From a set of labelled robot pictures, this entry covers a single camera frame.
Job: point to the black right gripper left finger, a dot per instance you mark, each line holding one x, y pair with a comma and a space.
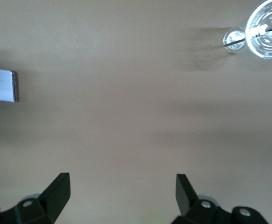
44, 205

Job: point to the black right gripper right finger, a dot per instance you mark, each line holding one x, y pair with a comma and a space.
196, 210

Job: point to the clear plastic cup with lid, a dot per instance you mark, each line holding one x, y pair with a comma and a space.
264, 32

